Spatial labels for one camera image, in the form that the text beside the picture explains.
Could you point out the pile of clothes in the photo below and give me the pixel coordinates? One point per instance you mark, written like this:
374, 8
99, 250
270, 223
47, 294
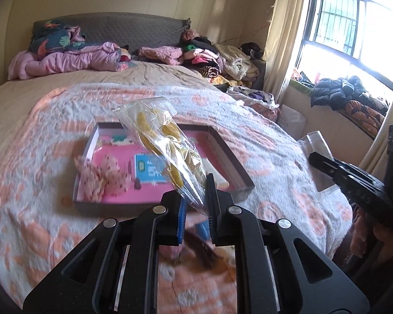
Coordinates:
216, 62

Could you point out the orange patterned blanket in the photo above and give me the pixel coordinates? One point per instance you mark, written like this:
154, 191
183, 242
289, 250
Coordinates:
363, 113

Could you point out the beige bed sheet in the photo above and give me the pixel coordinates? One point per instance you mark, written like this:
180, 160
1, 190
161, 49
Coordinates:
36, 88

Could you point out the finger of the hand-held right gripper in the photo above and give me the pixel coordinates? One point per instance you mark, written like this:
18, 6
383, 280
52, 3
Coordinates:
327, 165

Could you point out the bag of clothes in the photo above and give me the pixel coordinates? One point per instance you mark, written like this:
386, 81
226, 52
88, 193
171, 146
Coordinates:
258, 101

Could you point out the black puffer jacket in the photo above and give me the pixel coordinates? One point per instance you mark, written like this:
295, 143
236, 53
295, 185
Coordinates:
334, 91

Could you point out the blue printed card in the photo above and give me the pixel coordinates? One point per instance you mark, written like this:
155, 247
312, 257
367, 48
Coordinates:
144, 170

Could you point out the peach and grey floral blanket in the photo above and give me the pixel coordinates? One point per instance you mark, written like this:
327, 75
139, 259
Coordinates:
52, 137

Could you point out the barred window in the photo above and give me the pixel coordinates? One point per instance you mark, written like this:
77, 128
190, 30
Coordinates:
334, 6

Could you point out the pink floral scrunchie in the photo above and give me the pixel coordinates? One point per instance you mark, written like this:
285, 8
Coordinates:
101, 176

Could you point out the clear bag of yellow clips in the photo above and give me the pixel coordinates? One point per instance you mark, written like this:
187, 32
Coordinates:
163, 130

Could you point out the brown shallow box pink lining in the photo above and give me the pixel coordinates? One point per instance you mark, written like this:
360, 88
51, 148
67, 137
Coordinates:
203, 144

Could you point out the small teal item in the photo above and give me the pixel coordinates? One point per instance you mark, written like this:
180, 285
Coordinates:
119, 138

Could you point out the pink fluffy garment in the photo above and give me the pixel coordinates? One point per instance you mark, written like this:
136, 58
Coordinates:
160, 54

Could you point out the dark blue floral pillow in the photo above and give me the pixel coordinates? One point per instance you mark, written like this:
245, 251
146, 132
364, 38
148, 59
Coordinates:
49, 41

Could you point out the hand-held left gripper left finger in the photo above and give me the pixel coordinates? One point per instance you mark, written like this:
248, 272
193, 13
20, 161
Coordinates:
180, 220

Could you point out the white paper bag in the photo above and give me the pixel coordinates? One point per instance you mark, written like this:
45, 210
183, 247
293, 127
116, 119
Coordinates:
293, 122

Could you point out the cream curtain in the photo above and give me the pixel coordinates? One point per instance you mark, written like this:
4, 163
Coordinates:
285, 39
381, 140

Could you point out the pink quilt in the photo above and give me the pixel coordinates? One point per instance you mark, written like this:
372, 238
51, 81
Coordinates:
68, 59

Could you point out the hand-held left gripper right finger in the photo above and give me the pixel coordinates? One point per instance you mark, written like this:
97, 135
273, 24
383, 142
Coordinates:
212, 209

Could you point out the grey padded headboard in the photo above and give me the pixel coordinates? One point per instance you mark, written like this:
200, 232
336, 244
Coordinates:
124, 29

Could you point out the green cushion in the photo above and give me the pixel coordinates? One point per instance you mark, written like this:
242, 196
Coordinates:
299, 83

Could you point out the small clear plastic bag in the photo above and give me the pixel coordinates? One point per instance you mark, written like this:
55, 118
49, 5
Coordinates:
317, 144

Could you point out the black garment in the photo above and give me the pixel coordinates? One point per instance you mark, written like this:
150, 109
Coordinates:
252, 49

